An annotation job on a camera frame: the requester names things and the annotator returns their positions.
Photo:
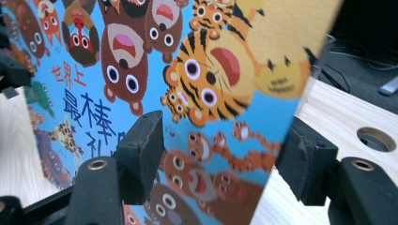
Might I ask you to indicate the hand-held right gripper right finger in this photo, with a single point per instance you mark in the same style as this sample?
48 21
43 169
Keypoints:
306 168

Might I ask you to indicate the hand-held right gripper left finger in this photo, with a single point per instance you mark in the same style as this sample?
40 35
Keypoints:
140 162

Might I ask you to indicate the grey flat device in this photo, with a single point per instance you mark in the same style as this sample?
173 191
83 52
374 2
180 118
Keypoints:
389 86

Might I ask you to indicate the blue animal picture book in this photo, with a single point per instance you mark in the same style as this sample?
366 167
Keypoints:
150 93

